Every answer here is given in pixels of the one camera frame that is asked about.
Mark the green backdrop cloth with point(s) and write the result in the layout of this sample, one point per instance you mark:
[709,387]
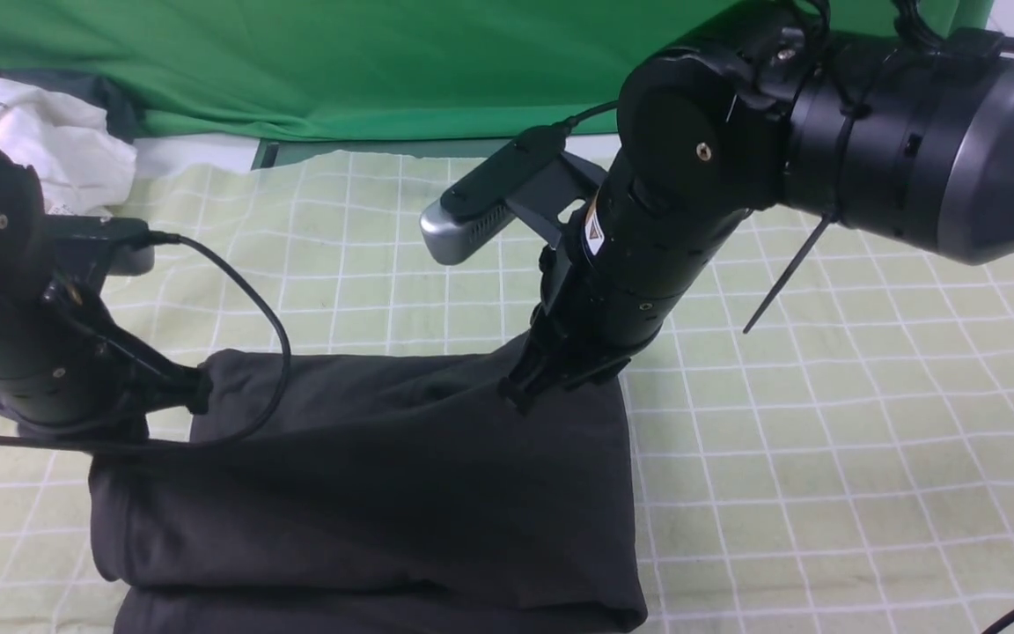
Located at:
[348,70]

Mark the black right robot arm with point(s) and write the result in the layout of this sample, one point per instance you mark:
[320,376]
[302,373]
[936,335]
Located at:
[909,137]

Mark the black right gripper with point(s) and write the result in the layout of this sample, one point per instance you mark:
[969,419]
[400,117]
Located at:
[623,266]

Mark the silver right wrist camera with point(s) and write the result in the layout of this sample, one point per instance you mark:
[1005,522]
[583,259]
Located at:
[532,178]

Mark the black zip tie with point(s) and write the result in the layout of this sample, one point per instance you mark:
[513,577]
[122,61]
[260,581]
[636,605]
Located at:
[790,269]

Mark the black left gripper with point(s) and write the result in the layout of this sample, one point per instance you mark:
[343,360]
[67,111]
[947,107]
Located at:
[69,372]

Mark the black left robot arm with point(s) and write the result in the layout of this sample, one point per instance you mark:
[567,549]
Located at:
[27,262]

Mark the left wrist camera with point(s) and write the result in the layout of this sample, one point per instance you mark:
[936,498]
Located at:
[91,249]

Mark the dark gray long-sleeved shirt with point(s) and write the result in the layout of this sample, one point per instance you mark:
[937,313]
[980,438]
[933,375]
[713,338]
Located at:
[386,495]

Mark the light green checkered cloth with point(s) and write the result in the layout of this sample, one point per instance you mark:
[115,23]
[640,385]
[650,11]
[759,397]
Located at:
[847,467]

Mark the white crumpled garment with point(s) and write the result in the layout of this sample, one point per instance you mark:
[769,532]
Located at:
[84,169]

